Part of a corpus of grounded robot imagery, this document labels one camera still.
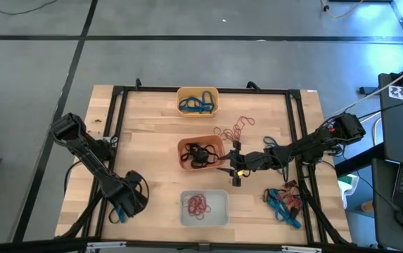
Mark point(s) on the silver rig bracket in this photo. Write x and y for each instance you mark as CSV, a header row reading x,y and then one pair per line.
x,y
301,249
106,246

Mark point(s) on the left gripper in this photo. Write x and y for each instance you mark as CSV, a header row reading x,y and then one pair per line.
x,y
131,193

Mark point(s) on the white plastic basket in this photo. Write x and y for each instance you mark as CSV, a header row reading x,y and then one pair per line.
x,y
218,218

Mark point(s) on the dark brown rubber band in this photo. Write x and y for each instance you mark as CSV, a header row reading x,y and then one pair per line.
x,y
290,183

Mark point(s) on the thin red rubber band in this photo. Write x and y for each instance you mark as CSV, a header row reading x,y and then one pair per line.
x,y
215,130
248,117
196,205
190,211
204,209
292,198

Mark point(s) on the thin black rubber band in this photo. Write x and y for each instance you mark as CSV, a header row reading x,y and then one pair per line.
x,y
109,218
187,154

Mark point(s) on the black rig beam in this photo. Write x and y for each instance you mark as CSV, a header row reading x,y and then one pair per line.
x,y
29,246

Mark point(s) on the black floor block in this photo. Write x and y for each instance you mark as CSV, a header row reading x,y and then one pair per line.
x,y
368,90

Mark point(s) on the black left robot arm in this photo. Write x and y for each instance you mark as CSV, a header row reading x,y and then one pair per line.
x,y
88,158

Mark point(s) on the yellow plastic basket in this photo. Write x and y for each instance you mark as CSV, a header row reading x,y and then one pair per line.
x,y
197,114

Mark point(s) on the black frame clamp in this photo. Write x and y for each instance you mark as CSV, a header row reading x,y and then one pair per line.
x,y
138,83
253,85

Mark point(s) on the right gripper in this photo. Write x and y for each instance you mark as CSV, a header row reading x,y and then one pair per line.
x,y
254,161

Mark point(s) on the black desk base bar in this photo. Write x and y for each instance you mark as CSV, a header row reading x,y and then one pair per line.
x,y
356,163

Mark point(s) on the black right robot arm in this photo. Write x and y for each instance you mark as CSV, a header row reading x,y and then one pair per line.
x,y
310,147

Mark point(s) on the black aluminium table frame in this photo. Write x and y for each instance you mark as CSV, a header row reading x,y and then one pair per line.
x,y
152,89

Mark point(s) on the orange plastic basket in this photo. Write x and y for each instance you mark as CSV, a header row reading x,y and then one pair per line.
x,y
187,167

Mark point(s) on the dark bands near top right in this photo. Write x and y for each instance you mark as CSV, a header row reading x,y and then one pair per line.
x,y
234,133

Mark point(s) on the person's foot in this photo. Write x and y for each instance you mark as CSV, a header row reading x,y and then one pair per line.
x,y
367,206

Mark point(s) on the silver frame bracket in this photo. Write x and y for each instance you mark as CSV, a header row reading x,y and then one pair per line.
x,y
113,142

